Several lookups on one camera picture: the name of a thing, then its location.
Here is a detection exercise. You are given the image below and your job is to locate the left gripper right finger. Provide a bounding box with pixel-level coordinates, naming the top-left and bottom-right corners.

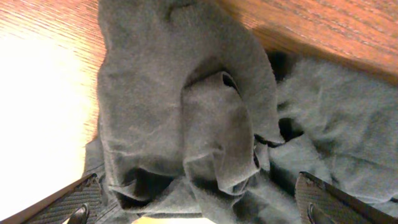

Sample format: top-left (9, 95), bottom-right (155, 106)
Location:
top-left (295, 172), bottom-right (397, 224)

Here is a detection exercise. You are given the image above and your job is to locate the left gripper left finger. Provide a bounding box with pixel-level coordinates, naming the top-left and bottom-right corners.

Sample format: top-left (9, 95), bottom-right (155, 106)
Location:
top-left (1, 174), bottom-right (102, 224)

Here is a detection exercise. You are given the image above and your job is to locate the dark green Nike t-shirt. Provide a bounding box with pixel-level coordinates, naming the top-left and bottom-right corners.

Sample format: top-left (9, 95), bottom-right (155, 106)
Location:
top-left (85, 0), bottom-right (397, 223)

